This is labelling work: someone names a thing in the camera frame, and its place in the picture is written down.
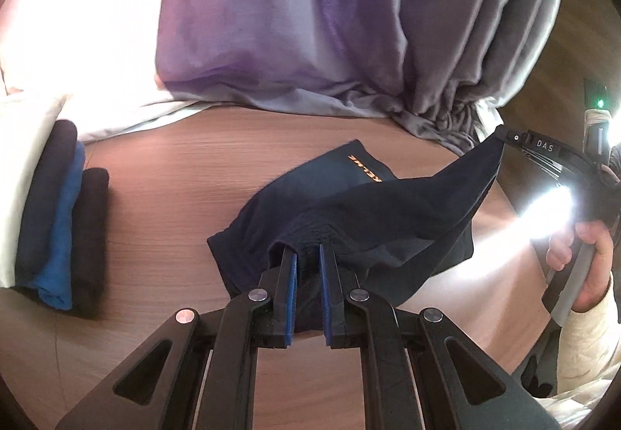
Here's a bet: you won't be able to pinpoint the person's right hand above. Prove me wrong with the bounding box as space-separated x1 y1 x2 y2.
547 220 616 312

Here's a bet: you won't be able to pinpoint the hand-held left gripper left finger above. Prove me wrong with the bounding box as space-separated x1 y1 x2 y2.
56 248 298 430

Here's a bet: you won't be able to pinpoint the grey curtain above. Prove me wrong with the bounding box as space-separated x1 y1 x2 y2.
388 0 571 156

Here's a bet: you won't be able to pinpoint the dark navy pants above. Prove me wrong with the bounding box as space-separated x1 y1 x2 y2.
207 139 503 331

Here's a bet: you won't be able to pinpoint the dark navy folded garment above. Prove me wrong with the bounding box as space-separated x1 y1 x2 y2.
14 120 78 300

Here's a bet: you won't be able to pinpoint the purple curtain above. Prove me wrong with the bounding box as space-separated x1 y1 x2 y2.
154 0 408 115

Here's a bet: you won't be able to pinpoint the blue folded garment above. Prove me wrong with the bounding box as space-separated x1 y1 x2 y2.
29 141 87 312

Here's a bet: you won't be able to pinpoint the white folded cloth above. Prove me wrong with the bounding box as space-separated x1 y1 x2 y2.
0 93 73 288

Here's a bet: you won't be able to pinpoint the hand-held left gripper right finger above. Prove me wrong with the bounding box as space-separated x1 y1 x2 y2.
317 243 559 430

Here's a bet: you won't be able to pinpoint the black folded garment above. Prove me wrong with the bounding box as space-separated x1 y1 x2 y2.
70 168 110 319

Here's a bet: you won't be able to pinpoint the white sheer curtain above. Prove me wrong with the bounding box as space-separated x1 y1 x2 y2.
0 0 214 143

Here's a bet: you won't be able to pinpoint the person's right forearm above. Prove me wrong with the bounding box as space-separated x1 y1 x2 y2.
555 272 621 399

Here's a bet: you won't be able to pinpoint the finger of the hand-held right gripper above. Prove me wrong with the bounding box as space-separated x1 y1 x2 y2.
494 125 583 179

